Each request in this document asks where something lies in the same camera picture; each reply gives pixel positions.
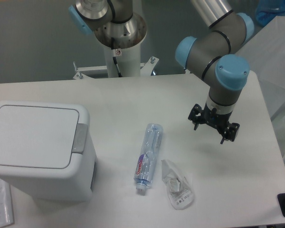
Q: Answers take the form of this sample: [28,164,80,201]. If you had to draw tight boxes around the crumpled clear plastic wrapper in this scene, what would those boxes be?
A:
[161,160,195,210]

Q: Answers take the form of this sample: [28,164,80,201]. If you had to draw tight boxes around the black cable on pedestal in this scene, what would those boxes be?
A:
[110,37,123,78]

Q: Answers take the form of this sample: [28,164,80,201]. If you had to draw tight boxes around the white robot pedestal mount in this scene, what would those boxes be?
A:
[72,13,160,80]

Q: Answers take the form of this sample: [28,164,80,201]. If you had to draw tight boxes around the white trash can body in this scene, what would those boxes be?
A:
[0,101,97,201]

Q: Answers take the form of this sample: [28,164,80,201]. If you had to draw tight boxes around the clear plastic water bottle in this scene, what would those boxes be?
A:
[133,123,163,195]

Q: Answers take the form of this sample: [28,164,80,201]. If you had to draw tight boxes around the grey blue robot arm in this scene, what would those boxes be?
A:
[68,0,254,141]

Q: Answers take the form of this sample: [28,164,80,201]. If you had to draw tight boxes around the grey lid release button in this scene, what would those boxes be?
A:
[72,123,88,154]

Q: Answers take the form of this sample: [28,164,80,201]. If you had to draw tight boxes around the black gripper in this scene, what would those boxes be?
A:
[188,104,240,144]

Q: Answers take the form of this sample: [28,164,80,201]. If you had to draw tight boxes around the blue water jug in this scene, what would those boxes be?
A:
[255,0,285,27]

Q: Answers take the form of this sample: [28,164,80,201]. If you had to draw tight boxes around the white notebook with pen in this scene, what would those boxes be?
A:
[0,179,14,228]

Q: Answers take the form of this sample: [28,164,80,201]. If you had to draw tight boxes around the white trash can lid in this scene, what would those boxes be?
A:
[0,105,79,169]

